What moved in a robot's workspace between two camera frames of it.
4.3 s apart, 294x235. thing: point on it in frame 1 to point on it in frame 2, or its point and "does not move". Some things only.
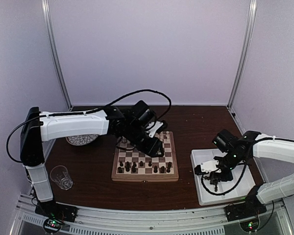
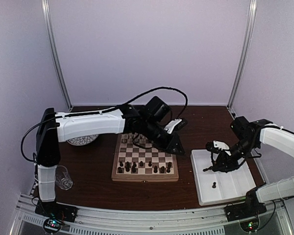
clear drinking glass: (59, 175) does not move
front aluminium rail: (273, 220) does not move
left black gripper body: (144, 147) to (159, 141)
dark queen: (134, 168) does not move
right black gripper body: (229, 176) to (234, 164)
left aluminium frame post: (47, 19) does not move
